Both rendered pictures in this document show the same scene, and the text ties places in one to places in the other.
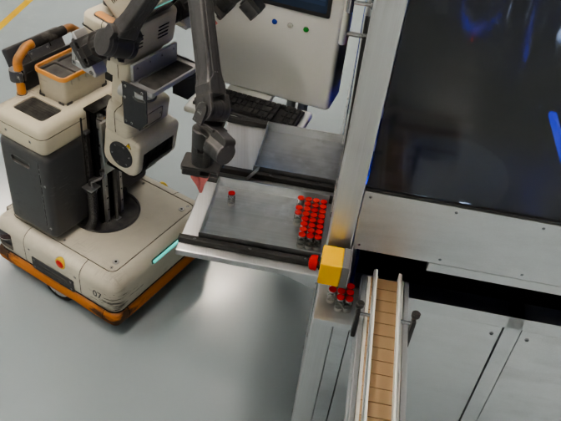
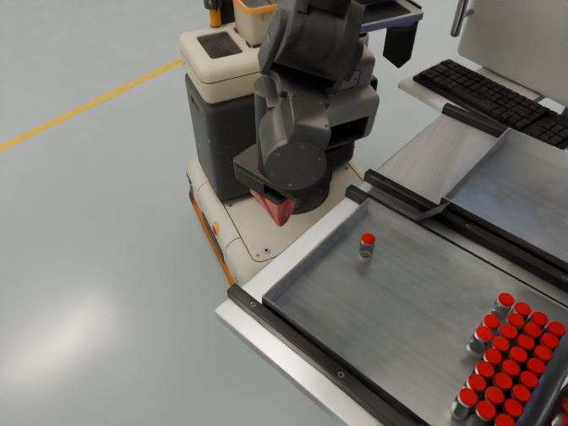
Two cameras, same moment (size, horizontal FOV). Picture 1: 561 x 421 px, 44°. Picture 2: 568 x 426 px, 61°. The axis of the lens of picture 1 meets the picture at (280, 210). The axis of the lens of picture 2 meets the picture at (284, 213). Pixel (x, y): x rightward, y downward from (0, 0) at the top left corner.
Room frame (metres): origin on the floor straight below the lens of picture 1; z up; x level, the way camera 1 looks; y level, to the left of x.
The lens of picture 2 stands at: (1.11, -0.04, 1.48)
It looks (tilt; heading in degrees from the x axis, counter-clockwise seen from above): 46 degrees down; 38
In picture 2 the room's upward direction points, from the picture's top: straight up
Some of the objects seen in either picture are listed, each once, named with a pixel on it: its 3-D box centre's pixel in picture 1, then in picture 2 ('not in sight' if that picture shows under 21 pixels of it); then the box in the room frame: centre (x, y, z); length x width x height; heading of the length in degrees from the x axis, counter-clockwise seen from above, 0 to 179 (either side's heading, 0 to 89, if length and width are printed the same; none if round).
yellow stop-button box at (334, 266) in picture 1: (333, 266); not in sight; (1.25, -0.15, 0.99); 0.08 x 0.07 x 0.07; 86
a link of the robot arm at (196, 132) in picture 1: (204, 137); (283, 109); (1.44, 0.22, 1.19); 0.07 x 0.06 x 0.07; 45
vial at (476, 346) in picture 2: (297, 218); (479, 341); (1.52, -0.05, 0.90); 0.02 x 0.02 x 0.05
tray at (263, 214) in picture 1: (266, 217); (415, 312); (1.51, 0.04, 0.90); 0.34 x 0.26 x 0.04; 86
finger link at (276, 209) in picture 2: (197, 176); (275, 193); (1.45, 0.23, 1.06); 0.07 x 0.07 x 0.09; 86
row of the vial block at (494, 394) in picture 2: (312, 223); (509, 368); (1.50, -0.10, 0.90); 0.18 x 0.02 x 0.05; 176
